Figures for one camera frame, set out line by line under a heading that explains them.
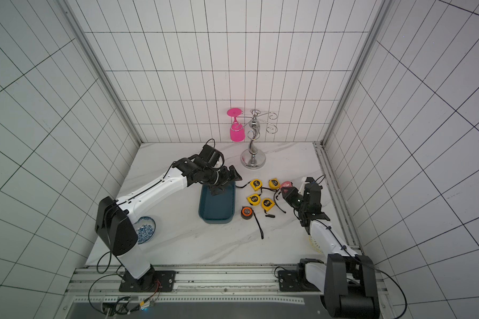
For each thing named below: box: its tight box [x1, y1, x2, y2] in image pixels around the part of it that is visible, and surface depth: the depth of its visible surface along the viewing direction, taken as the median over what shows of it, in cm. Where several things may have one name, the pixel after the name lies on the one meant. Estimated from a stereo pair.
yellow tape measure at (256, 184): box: [250, 178, 263, 191], surface depth 101 cm
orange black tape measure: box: [240, 206, 265, 240], surface depth 90 cm
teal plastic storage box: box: [198, 180, 237, 224], surface depth 92 cm
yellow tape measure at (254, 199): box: [246, 193, 261, 207], surface depth 94 cm
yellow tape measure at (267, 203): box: [261, 198, 276, 212], surface depth 94 cm
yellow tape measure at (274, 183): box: [268, 178, 281, 190], surface depth 101 cm
